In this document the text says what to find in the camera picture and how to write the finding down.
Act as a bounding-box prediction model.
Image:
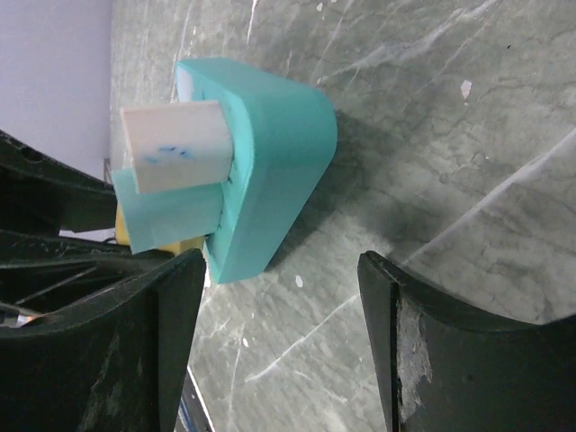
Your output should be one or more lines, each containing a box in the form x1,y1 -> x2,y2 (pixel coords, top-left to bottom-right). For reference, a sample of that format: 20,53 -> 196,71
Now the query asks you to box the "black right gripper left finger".
1,250 -> 206,431

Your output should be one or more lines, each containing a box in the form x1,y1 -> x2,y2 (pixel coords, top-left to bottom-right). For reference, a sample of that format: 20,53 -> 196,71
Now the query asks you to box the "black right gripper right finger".
357,251 -> 575,431

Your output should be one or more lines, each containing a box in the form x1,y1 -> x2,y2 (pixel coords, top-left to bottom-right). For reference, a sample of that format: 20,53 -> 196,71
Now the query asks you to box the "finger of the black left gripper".
1,132 -> 171,329

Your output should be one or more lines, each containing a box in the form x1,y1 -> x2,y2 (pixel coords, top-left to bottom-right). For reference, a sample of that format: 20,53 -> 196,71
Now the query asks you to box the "yellow plug block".
114,205 -> 205,256

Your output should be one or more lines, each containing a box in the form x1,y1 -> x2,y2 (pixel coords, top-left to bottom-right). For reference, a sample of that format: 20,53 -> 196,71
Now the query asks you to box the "teal triangular socket board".
175,58 -> 338,284

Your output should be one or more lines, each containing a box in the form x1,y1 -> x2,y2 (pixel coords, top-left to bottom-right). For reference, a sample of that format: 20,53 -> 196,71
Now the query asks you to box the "teal plug on teal board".
112,169 -> 223,240

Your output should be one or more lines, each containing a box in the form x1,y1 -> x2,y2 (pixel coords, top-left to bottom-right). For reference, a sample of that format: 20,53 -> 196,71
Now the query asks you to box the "white plug block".
121,101 -> 233,194

